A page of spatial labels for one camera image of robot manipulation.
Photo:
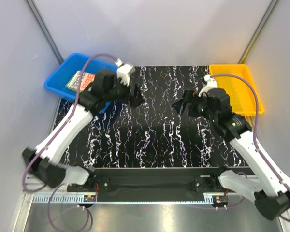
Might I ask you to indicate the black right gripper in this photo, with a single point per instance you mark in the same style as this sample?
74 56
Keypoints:
191 96

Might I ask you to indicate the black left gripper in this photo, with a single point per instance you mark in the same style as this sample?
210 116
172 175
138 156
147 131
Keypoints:
138 98

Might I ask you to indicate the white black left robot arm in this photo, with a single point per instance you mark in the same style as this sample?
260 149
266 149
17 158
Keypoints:
43 161

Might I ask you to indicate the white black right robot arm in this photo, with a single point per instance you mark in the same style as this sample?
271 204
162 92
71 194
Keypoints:
251 149

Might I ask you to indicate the yellow plastic bin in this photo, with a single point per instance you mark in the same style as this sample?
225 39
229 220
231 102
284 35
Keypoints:
241 96

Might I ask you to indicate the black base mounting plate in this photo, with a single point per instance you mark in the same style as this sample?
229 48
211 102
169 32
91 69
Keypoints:
151 185

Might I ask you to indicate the blue plastic bin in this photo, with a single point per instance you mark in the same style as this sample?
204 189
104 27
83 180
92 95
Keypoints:
86 80

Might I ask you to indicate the right power connector block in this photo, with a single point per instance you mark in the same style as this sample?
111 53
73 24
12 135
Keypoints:
223 200

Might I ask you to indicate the power connector block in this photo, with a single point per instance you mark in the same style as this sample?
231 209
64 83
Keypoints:
89 198
223 200

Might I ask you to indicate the left power connector block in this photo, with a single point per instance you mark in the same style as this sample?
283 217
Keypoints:
89 198

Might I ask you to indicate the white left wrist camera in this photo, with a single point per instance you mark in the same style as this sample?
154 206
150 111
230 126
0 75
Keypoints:
124 72

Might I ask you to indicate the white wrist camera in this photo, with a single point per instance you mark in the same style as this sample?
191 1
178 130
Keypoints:
210 84
124 72

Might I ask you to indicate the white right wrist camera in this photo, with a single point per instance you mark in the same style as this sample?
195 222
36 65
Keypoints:
210 84

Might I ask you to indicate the aluminium frame rail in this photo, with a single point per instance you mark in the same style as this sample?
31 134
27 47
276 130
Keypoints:
174 185

